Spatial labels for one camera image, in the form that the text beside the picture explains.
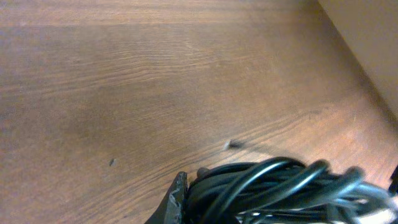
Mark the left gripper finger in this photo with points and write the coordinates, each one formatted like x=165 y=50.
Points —
x=170 y=210

